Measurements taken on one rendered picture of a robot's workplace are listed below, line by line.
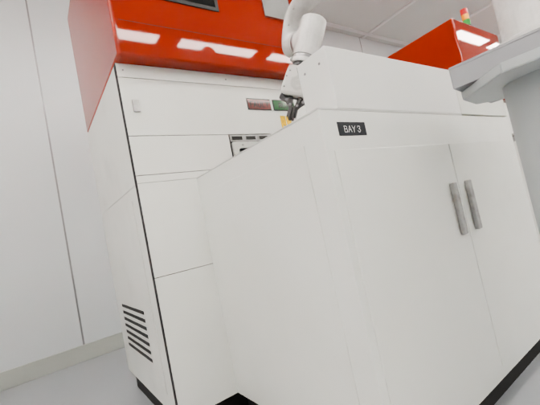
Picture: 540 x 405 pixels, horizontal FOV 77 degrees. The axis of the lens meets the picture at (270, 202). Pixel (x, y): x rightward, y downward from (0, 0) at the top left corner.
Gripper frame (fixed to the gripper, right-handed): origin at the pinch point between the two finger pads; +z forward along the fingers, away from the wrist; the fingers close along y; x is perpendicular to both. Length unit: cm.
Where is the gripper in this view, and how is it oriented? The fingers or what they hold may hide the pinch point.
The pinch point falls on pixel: (292, 113)
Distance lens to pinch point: 114.9
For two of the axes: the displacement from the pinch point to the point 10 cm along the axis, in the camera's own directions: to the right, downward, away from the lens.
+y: 9.6, 2.3, -1.8
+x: 1.8, 0.3, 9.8
